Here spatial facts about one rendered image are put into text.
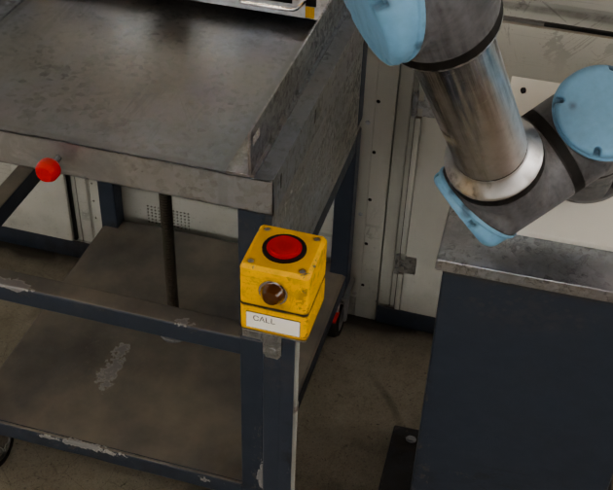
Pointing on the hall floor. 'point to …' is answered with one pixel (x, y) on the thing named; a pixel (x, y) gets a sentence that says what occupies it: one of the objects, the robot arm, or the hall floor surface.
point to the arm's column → (523, 389)
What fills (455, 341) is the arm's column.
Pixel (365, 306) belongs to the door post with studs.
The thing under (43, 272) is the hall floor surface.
